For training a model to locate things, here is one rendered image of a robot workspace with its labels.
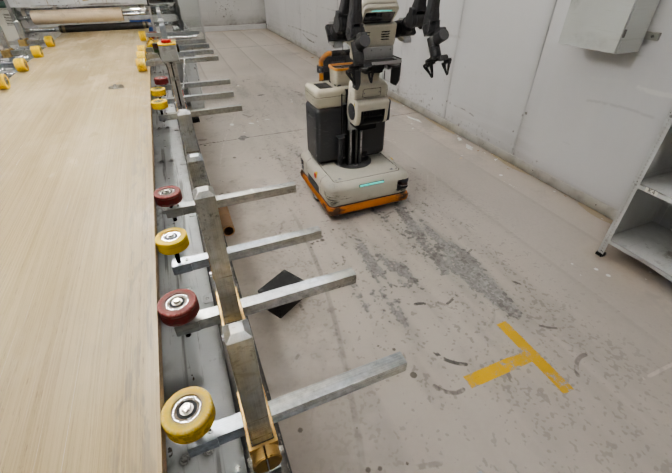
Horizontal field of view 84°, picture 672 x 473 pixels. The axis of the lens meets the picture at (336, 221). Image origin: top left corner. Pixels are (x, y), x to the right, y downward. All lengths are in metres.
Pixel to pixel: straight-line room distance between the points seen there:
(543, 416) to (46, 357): 1.67
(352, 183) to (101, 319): 1.91
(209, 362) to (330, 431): 0.71
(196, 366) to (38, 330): 0.37
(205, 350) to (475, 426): 1.10
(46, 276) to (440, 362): 1.51
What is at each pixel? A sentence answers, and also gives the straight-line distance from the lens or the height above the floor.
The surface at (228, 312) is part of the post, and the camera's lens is 0.84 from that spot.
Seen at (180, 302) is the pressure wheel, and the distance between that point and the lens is 0.87.
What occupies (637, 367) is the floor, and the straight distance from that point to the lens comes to 2.26.
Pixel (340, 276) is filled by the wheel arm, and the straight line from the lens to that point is 0.95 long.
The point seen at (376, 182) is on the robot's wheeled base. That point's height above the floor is 0.26.
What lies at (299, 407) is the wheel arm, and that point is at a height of 0.81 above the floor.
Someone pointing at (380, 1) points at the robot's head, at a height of 1.33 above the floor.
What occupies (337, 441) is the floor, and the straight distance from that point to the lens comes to 1.65.
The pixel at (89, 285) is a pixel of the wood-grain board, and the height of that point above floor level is 0.90.
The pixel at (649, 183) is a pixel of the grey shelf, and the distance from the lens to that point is 2.63.
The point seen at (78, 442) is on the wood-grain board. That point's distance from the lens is 0.76.
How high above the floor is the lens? 1.50
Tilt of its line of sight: 35 degrees down
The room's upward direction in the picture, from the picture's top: straight up
